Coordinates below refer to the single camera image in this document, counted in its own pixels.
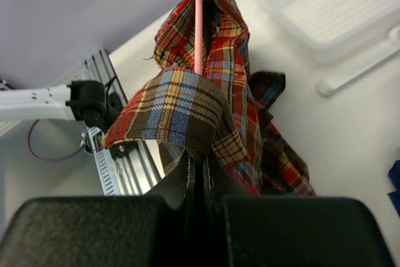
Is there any blue plaid shirt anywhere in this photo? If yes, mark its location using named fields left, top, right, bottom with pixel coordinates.
left=388, top=160, right=400, bottom=215

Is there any red plaid shirt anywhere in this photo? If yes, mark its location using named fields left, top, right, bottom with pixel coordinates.
left=102, top=0, right=314, bottom=196

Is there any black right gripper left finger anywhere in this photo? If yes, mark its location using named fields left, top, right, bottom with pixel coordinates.
left=1, top=159, right=191, bottom=266

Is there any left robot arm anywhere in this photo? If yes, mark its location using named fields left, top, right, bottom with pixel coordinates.
left=1, top=80, right=108, bottom=131

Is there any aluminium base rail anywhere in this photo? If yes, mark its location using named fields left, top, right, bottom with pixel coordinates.
left=72, top=49, right=163, bottom=196

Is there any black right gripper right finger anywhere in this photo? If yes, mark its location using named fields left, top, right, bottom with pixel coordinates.
left=199, top=156, right=394, bottom=266

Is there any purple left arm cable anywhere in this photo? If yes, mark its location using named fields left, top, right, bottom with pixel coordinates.
left=27, top=118, right=87, bottom=162

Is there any pink wire hanger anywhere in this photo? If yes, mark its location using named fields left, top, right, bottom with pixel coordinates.
left=194, top=0, right=203, bottom=75

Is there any white plastic basket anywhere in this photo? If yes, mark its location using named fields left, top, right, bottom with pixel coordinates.
left=256, top=0, right=399, bottom=63

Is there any white clothes rack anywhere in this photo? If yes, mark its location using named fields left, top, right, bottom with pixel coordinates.
left=316, top=26, right=399, bottom=98

